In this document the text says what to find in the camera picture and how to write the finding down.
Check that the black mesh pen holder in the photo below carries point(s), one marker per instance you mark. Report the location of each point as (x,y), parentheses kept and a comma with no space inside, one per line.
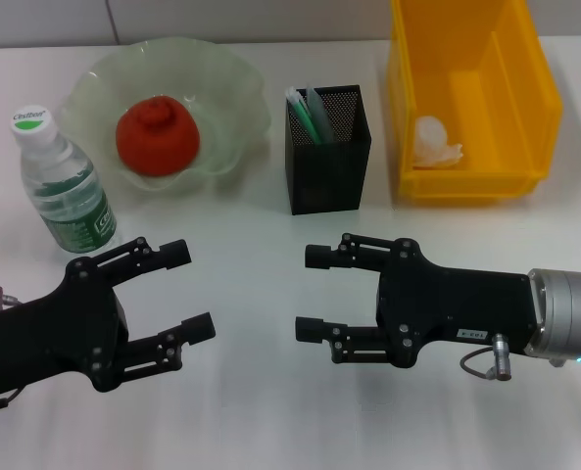
(326,181)

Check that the green glass fruit plate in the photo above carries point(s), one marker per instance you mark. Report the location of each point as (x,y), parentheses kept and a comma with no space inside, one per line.
(221,98)

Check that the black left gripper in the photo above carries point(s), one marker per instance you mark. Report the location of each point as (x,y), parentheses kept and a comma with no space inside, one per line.
(50,333)

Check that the grey marker pen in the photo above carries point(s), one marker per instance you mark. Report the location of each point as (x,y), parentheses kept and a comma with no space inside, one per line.
(322,122)

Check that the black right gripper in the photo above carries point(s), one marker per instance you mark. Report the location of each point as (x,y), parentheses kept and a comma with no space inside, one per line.
(447,303)

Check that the green pen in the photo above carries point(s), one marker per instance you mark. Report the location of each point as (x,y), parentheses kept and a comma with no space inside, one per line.
(305,120)

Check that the white paper ball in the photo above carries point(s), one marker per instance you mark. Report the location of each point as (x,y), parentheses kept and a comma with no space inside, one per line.
(432,142)

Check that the clear green-label water bottle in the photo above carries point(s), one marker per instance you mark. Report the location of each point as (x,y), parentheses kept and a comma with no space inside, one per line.
(60,176)

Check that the yellow plastic bin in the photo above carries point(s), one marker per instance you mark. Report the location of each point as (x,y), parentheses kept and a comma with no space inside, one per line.
(515,122)

